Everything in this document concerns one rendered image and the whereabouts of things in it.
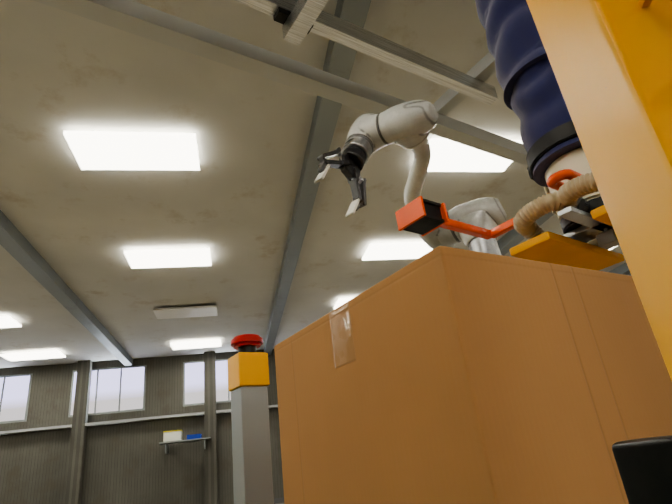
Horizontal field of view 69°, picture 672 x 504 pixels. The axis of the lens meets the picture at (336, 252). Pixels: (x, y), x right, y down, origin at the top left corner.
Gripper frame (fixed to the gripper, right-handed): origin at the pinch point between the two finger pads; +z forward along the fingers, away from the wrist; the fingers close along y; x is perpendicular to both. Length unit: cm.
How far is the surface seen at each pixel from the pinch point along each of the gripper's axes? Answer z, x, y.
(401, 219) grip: 15.7, 22.4, -6.3
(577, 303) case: 61, 63, 0
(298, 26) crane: -153, -61, 33
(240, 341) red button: 51, -5, 3
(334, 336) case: 67, 38, 12
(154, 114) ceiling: -246, -290, 55
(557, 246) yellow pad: 16, 49, -28
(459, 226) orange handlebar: 7.8, 28.9, -19.3
